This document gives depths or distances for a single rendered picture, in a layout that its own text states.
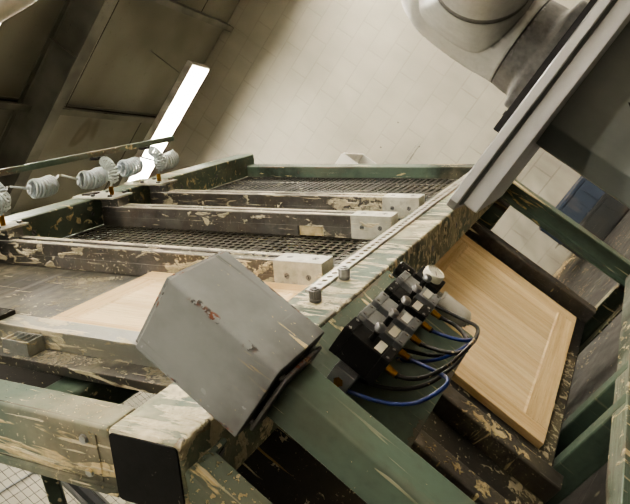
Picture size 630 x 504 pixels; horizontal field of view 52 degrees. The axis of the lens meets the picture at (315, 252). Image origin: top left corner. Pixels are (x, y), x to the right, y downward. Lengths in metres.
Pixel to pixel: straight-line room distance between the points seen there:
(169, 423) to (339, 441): 0.25
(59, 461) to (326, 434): 0.43
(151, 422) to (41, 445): 0.20
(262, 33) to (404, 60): 1.58
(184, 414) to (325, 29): 6.32
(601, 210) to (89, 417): 4.91
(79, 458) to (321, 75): 6.23
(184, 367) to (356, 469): 0.23
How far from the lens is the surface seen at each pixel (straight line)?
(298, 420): 0.77
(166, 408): 0.94
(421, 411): 1.15
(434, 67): 6.71
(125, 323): 1.38
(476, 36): 1.07
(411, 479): 0.77
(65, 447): 1.02
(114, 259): 1.78
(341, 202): 2.17
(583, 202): 5.53
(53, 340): 1.35
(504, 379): 1.94
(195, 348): 0.77
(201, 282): 0.77
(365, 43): 6.90
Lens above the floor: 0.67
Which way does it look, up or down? 11 degrees up
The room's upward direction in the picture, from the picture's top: 52 degrees counter-clockwise
